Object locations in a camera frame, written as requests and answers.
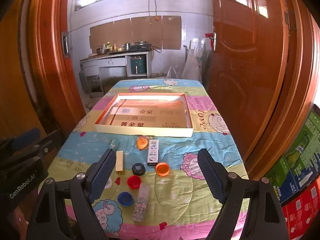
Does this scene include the black bottle cap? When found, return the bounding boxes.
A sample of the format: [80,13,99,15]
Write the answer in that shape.
[132,163,146,176]

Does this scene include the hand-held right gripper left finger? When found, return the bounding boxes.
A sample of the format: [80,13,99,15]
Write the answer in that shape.
[26,148,117,240]

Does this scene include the grey gas cylinder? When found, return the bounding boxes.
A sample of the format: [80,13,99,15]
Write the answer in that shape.
[79,70,88,93]

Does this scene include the green printed carton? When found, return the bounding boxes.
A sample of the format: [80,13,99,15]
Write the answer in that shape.
[265,110,320,203]

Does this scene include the red printed carton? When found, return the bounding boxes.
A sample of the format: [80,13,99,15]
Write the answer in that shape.
[281,180,320,240]

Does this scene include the metal strike plate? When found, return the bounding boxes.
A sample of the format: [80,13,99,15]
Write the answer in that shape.
[62,32,72,59]

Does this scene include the blue bottle cap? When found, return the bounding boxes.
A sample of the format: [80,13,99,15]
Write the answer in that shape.
[117,192,133,207]

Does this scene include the clear plastic packet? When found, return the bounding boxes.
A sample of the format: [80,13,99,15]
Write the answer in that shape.
[132,183,150,222]

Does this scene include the gold rectangular box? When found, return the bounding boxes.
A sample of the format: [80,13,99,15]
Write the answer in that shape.
[115,150,125,175]

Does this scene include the red bottle cap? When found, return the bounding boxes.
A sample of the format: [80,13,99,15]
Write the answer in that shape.
[127,175,142,189]

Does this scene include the orange heart-shaped cap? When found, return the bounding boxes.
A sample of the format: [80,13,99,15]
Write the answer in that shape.
[136,137,148,150]

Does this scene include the brown wooden door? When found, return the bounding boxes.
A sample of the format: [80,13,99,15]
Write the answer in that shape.
[207,0,290,180]

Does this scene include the white woven sack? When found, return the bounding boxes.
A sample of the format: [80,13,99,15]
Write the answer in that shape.
[182,50,202,82]

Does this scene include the orange bottle cap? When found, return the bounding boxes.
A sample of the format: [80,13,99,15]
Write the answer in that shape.
[155,163,170,176]

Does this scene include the shallow cardboard box tray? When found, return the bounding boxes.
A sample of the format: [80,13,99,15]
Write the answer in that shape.
[94,93,194,137]

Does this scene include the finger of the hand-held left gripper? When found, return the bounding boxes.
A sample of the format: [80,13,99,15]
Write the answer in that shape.
[0,128,42,153]
[0,130,60,168]

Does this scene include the white kitchen counter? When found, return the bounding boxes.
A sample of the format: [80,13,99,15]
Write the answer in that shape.
[80,50,154,79]

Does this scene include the teal lighter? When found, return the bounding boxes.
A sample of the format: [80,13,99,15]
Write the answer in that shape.
[109,139,120,153]

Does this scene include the cardboard wall covering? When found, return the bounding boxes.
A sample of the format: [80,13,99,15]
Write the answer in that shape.
[89,16,182,51]

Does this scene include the white cartoon print lighter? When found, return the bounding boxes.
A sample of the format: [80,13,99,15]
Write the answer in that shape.
[147,139,159,166]

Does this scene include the teal air fryer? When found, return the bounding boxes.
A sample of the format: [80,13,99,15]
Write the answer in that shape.
[130,56,147,75]

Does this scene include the thin white plastic bags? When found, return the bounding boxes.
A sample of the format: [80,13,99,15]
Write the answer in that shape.
[195,39,209,63]

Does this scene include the colourful cartoon printed blanket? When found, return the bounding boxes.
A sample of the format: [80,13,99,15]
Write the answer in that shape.
[41,78,250,240]

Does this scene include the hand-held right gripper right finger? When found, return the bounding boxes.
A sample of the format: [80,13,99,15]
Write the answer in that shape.
[197,148,292,240]

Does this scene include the black gas stove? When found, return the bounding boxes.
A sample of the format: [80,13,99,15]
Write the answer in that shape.
[130,41,152,52]

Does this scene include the metal door hinge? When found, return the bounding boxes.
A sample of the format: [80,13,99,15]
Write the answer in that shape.
[285,10,297,30]

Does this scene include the brown wooden door frame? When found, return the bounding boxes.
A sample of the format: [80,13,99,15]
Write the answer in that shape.
[17,0,318,180]

